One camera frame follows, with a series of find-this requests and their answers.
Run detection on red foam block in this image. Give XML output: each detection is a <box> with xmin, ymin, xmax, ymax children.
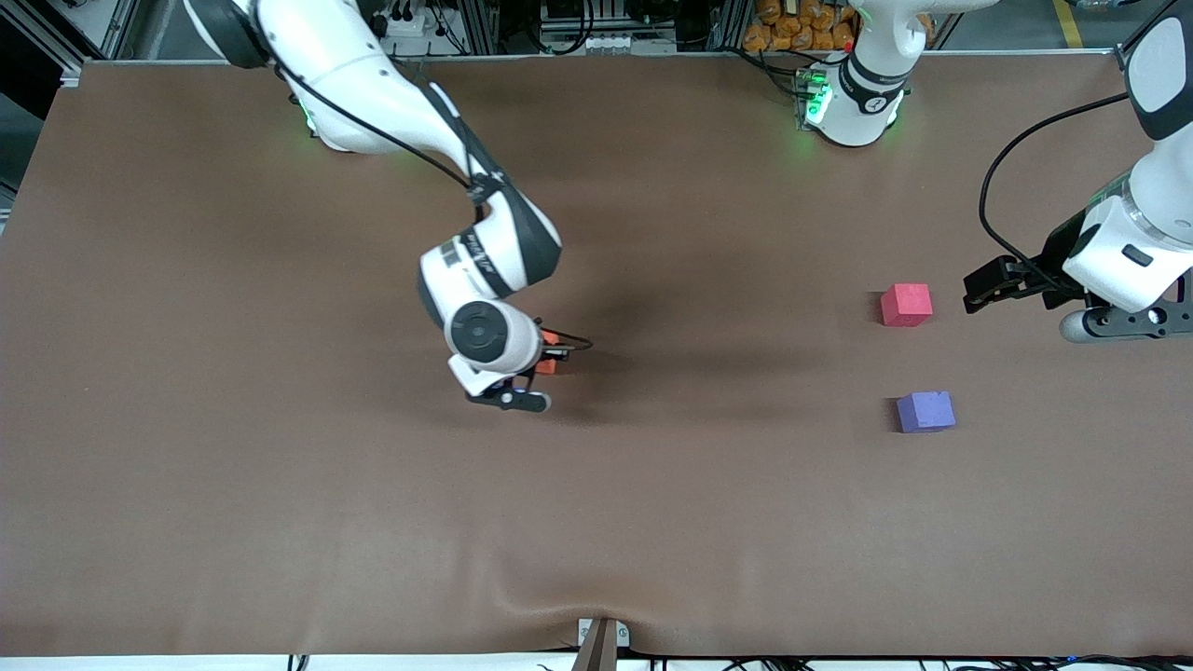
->
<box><xmin>881</xmin><ymin>283</ymin><xmax>934</xmax><ymax>328</ymax></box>

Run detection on large table cover mat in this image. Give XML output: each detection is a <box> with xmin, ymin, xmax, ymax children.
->
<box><xmin>0</xmin><ymin>51</ymin><xmax>1193</xmax><ymax>658</ymax></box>

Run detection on purple foam block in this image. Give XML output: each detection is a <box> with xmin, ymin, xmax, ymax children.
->
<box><xmin>897</xmin><ymin>390</ymin><xmax>957</xmax><ymax>434</ymax></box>

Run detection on orange objects pile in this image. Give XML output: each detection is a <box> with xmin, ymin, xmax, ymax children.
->
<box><xmin>742</xmin><ymin>0</ymin><xmax>860</xmax><ymax>53</ymax></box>

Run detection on white power strip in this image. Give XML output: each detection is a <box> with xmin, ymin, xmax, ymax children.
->
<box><xmin>377</xmin><ymin>7</ymin><xmax>441</xmax><ymax>40</ymax></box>

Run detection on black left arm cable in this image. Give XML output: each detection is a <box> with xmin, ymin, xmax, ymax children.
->
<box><xmin>977</xmin><ymin>91</ymin><xmax>1133</xmax><ymax>285</ymax></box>

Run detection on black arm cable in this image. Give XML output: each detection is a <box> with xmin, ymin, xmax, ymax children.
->
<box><xmin>268</xmin><ymin>51</ymin><xmax>594</xmax><ymax>355</ymax></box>
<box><xmin>977</xmin><ymin>91</ymin><xmax>1133</xmax><ymax>285</ymax></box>

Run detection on small metal edge bracket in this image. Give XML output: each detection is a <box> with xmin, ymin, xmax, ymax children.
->
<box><xmin>577</xmin><ymin>618</ymin><xmax>631</xmax><ymax>650</ymax></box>

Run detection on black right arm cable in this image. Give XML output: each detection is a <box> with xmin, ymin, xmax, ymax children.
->
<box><xmin>268</xmin><ymin>51</ymin><xmax>594</xmax><ymax>355</ymax></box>

